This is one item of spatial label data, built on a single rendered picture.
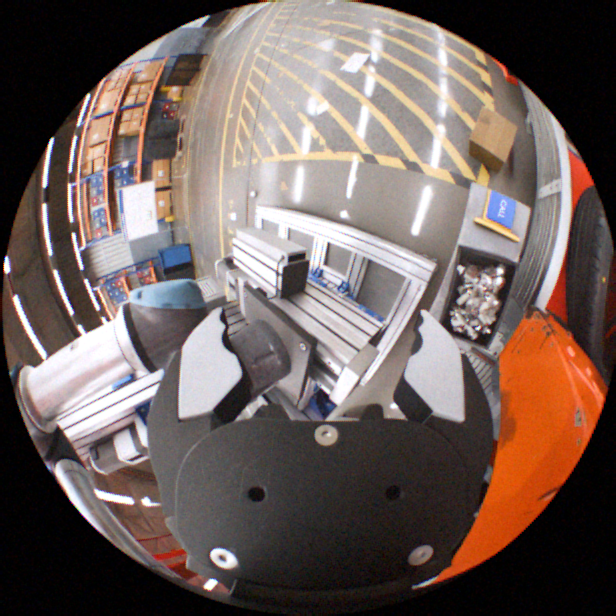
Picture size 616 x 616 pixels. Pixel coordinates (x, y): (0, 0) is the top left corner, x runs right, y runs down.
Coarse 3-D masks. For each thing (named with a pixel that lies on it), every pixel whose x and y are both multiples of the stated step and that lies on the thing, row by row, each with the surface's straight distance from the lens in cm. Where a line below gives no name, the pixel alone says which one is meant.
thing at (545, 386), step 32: (544, 320) 45; (512, 352) 49; (544, 352) 39; (576, 352) 47; (512, 384) 43; (544, 384) 35; (576, 384) 31; (512, 416) 38; (544, 416) 32; (576, 416) 28; (512, 448) 34; (544, 448) 29; (576, 448) 26; (512, 480) 31; (544, 480) 27; (480, 512) 32; (512, 512) 28; (480, 544) 29; (448, 576) 30
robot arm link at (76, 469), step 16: (64, 432) 54; (64, 448) 49; (48, 464) 52; (64, 464) 47; (80, 464) 48; (64, 480) 45; (80, 480) 44; (80, 496) 40; (96, 496) 42; (96, 512) 37; (96, 528) 35; (112, 528) 35; (128, 544) 33; (144, 560) 31; (176, 576) 31
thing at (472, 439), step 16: (464, 368) 9; (464, 384) 8; (480, 384) 9; (464, 400) 8; (480, 400) 8; (432, 416) 7; (480, 416) 8; (448, 432) 7; (464, 432) 7; (480, 432) 8; (464, 448) 7; (480, 448) 7; (464, 464) 7; (480, 464) 7; (480, 480) 7
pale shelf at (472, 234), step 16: (480, 192) 54; (480, 208) 54; (528, 208) 57; (464, 224) 53; (464, 240) 53; (480, 240) 53; (496, 240) 54; (512, 240) 55; (512, 256) 55; (448, 272) 54
